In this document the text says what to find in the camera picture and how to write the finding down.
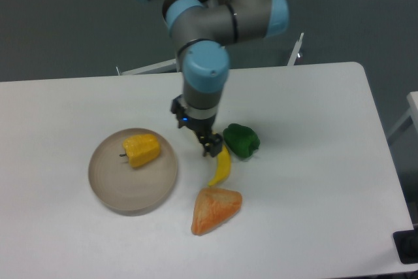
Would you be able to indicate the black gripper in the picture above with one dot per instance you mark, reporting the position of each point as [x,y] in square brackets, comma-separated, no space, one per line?
[212,143]

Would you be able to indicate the yellow bell pepper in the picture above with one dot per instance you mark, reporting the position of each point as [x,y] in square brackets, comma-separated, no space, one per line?
[141,149]

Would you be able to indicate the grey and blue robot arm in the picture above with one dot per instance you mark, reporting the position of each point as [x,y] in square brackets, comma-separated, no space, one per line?
[200,31]

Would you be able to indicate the green bell pepper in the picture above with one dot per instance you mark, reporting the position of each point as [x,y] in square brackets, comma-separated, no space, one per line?
[242,140]

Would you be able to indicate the beige round plate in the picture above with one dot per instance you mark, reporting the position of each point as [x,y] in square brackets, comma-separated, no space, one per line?
[127,189]

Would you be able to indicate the yellow banana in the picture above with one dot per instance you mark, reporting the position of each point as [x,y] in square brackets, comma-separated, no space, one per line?
[223,168]

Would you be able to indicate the orange triangular bread piece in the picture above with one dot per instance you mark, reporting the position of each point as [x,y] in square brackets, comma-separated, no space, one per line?
[213,207]

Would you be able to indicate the white side table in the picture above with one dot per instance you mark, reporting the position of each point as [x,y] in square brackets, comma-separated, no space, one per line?
[408,119]

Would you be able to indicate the black device at table edge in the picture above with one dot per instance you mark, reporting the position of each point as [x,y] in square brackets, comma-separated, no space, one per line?
[406,246]

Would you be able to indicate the white metal frame bracket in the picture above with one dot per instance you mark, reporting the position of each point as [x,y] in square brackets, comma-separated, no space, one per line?
[296,53]

